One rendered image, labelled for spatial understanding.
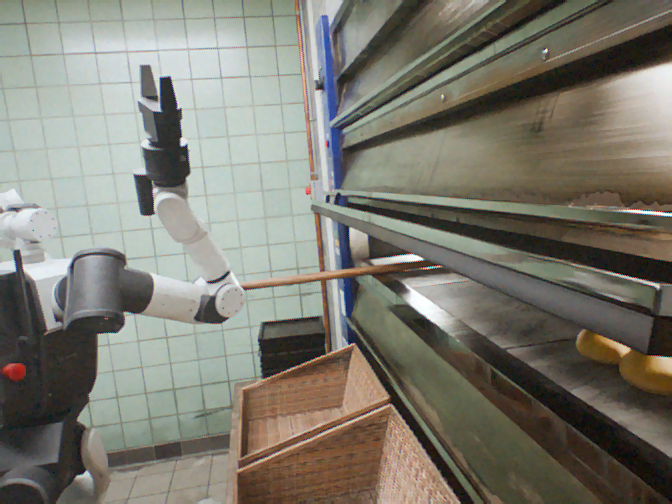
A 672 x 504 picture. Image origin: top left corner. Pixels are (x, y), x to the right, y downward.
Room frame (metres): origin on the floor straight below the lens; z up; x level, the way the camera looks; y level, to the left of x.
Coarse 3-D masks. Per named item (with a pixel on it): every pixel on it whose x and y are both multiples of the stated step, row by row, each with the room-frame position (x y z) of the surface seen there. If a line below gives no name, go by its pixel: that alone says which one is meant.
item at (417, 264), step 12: (384, 264) 1.78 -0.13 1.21; (396, 264) 1.78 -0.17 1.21; (408, 264) 1.78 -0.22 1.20; (420, 264) 1.79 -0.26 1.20; (432, 264) 1.79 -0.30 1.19; (288, 276) 1.72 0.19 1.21; (300, 276) 1.72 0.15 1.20; (312, 276) 1.72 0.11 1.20; (324, 276) 1.73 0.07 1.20; (336, 276) 1.73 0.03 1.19; (348, 276) 1.74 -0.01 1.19; (252, 288) 1.69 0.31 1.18
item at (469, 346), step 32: (384, 288) 1.58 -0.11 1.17; (416, 320) 1.27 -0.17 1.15; (448, 320) 1.15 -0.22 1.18; (480, 352) 0.93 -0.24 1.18; (512, 384) 0.79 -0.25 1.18; (544, 384) 0.77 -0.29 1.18; (544, 416) 0.70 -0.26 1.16; (576, 416) 0.66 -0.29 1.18; (576, 448) 0.62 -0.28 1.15; (608, 448) 0.57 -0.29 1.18; (640, 448) 0.57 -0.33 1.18; (608, 480) 0.56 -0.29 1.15; (640, 480) 0.51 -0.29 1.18
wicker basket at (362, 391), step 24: (312, 360) 2.00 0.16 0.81; (336, 360) 2.02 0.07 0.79; (360, 360) 1.86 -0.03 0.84; (264, 384) 1.97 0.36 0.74; (312, 384) 2.00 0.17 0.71; (336, 384) 2.01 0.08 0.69; (360, 384) 1.83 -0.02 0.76; (240, 408) 1.78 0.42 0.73; (264, 408) 1.97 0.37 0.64; (288, 408) 1.98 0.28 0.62; (336, 408) 2.01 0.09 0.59; (360, 408) 1.49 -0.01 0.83; (240, 432) 1.59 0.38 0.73; (264, 432) 1.87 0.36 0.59; (288, 432) 1.85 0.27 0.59; (312, 432) 1.46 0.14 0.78; (240, 456) 1.44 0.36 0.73; (264, 456) 1.43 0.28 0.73; (288, 456) 1.45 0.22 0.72; (360, 456) 1.48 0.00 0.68
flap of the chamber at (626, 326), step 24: (336, 216) 1.46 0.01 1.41; (384, 240) 0.93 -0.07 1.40; (408, 240) 0.80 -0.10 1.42; (456, 264) 0.61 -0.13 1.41; (480, 264) 0.54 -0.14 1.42; (504, 288) 0.49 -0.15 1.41; (528, 288) 0.45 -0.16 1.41; (552, 288) 0.41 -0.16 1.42; (552, 312) 0.41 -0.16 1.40; (576, 312) 0.38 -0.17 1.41; (600, 312) 0.35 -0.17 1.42; (624, 312) 0.33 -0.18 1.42; (624, 336) 0.33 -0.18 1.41; (648, 336) 0.31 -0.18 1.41
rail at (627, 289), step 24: (360, 216) 1.16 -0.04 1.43; (384, 216) 0.98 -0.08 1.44; (432, 240) 0.69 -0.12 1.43; (456, 240) 0.62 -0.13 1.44; (480, 240) 0.56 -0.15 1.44; (504, 264) 0.50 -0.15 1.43; (528, 264) 0.45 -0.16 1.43; (552, 264) 0.42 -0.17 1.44; (576, 264) 0.39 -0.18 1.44; (576, 288) 0.38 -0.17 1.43; (600, 288) 0.36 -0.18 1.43; (624, 288) 0.33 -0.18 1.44; (648, 288) 0.31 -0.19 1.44; (648, 312) 0.31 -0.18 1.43
